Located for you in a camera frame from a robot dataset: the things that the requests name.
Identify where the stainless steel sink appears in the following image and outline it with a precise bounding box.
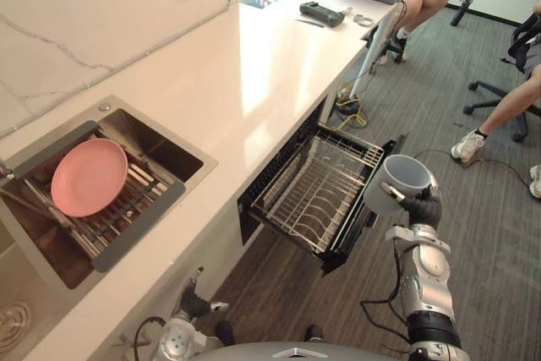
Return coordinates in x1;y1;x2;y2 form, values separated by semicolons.
0;95;220;291

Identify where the yellow cable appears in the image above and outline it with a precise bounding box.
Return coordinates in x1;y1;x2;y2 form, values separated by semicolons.
335;85;369;130

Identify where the pink plate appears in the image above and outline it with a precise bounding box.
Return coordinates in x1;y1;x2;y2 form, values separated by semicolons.
50;137;129;216

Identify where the round sink drain strainer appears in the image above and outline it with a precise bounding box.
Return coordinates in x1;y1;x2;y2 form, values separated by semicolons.
0;299;33;342

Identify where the black floor cable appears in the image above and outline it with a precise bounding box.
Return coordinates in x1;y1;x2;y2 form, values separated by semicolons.
411;149;534;188

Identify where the wire dish rack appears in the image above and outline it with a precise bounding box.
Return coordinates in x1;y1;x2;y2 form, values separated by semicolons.
250;125;386;254

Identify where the black office chair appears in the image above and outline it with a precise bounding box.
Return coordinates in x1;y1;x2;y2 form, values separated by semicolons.
462;13;541;143
366;25;410;65

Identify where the robot dark foot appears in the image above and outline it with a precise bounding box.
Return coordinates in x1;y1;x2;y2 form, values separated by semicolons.
215;320;237;346
303;324;325;342

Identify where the grey cup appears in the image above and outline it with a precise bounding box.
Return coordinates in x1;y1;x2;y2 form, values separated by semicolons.
363;154;432;215

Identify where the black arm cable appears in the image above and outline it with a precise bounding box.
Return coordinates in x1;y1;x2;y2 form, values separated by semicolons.
359;238;414;339

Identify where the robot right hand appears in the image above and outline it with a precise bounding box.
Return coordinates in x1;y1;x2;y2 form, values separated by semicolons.
379;169;444;227

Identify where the black dishwasher drawer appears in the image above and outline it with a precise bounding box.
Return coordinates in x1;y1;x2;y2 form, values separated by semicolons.
237;121;410;278

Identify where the robot grey torso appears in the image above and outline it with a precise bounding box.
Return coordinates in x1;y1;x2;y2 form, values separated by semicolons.
197;341;420;361

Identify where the black handheld controller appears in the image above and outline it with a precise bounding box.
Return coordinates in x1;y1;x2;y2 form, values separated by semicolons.
298;1;347;29

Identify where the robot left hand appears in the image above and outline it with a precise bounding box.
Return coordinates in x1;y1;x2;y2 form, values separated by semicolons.
181;266;230;320

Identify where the grey sink drying rack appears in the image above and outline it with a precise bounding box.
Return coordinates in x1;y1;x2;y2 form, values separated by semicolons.
0;120;188;274

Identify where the black tripod handle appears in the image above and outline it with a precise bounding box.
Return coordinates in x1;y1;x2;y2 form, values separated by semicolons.
449;0;475;27

